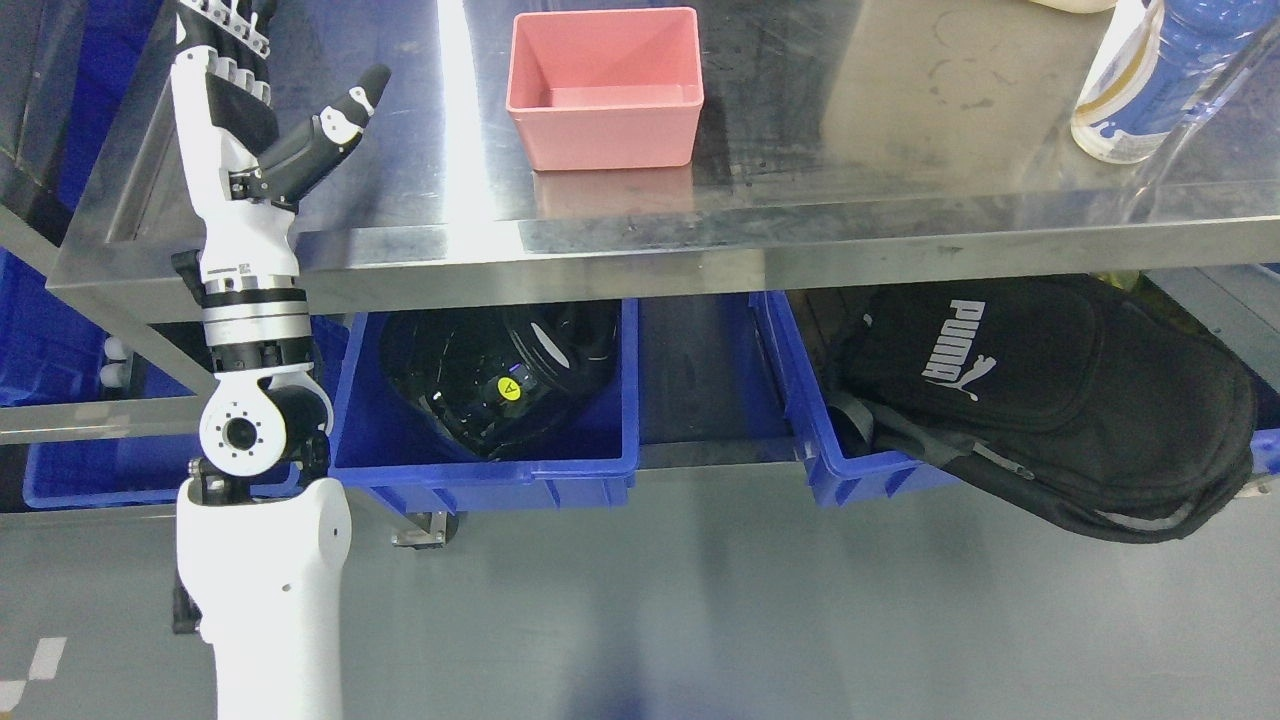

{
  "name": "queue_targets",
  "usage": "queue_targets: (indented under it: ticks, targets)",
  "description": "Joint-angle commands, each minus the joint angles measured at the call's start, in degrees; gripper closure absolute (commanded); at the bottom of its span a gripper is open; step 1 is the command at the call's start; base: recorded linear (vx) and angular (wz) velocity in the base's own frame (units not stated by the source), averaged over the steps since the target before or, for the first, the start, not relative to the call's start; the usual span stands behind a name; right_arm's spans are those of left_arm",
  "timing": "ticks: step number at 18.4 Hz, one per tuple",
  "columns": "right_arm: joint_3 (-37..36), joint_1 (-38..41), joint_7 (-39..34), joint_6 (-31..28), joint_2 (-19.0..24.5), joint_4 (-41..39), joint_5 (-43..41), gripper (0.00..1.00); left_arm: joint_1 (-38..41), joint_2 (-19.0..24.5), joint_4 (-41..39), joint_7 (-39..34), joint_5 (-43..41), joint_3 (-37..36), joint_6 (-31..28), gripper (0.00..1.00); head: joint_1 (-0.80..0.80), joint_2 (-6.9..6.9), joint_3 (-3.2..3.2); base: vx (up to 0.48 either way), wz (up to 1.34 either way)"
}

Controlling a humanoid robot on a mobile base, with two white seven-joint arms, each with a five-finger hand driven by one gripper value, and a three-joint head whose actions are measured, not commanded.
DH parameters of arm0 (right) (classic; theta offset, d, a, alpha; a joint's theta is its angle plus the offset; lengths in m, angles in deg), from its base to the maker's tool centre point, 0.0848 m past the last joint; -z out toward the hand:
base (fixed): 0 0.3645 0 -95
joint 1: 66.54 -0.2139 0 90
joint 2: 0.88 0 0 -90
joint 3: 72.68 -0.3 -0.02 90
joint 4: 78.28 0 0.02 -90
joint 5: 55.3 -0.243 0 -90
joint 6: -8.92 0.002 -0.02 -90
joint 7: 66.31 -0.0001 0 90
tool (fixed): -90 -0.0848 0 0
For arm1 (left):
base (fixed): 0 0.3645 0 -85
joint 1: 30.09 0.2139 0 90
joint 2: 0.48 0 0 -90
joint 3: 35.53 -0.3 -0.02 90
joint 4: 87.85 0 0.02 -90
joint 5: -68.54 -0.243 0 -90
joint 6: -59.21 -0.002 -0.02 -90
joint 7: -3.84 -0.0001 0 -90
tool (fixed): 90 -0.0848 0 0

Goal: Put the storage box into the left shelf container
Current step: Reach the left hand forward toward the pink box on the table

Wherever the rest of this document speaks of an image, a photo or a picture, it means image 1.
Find white blue bottle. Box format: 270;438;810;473
1070;1;1164;165

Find blue bin with helmet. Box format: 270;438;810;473
332;299;640;514

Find black Puma bag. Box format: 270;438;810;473
820;275;1257;544

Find blue bin far left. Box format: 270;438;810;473
0;249;349;511

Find stainless steel table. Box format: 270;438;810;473
0;0;1280;446

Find black helmet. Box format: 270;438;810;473
379;300;622;461

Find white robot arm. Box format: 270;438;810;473
169;1;390;719

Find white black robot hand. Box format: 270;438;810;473
170;0;392;283

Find pink plastic storage box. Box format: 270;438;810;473
506;6;705;172

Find blue bin with bag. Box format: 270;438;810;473
748;291;960;509

